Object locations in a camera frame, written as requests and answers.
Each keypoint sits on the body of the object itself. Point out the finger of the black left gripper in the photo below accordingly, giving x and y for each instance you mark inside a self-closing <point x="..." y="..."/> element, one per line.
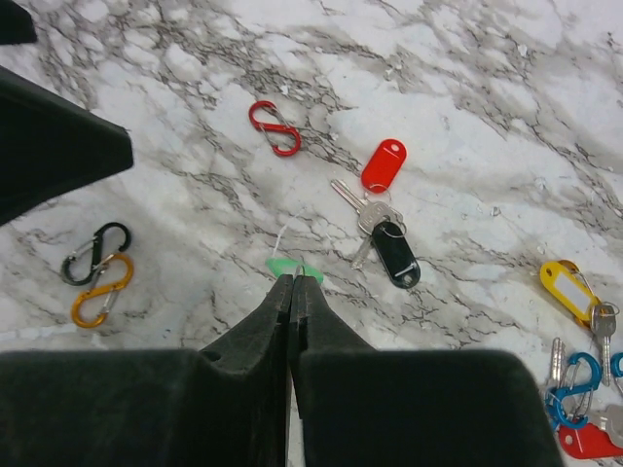
<point x="16" y="25"/>
<point x="50" y="146"/>

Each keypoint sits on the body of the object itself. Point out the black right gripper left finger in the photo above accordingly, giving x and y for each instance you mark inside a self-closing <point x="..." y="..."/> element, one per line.
<point x="223" y="405"/>

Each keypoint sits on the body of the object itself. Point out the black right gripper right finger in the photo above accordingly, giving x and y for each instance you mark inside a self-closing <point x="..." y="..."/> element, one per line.
<point x="361" y="406"/>

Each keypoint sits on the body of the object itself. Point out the green key tag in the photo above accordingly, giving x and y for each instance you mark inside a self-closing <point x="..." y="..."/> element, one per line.
<point x="286" y="266"/>

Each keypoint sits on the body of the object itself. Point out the blue S carabiner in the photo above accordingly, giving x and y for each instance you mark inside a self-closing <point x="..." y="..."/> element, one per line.
<point x="616" y="369"/>
<point x="568" y="404"/>

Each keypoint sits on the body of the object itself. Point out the red key tag white label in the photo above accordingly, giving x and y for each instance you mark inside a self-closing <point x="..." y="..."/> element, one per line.
<point x="588" y="442"/>

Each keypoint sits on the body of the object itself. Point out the yellow key tag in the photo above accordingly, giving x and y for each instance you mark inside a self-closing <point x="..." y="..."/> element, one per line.
<point x="567" y="284"/>

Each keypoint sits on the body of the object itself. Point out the black S carabiner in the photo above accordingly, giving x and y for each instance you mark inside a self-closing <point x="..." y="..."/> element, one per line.
<point x="95" y="246"/>

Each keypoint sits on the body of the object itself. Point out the silver key under black tag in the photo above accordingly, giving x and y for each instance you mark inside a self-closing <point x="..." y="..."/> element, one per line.
<point x="361" y="255"/>

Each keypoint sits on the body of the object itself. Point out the orange S carabiner lower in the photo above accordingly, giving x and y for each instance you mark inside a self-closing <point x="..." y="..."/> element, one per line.
<point x="110" y="291"/>

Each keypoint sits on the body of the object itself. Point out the black key tag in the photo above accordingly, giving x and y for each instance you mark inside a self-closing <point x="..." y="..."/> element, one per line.
<point x="396" y="255"/>

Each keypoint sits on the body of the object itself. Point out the silver key on solid red tag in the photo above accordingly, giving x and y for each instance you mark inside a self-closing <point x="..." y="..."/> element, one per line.
<point x="370" y="213"/>

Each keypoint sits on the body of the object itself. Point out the red S carabiner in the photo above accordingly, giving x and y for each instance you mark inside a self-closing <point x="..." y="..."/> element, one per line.
<point x="281" y="127"/>

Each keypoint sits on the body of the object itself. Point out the solid red key tag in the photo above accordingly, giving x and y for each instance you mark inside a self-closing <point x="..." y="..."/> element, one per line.
<point x="382" y="168"/>

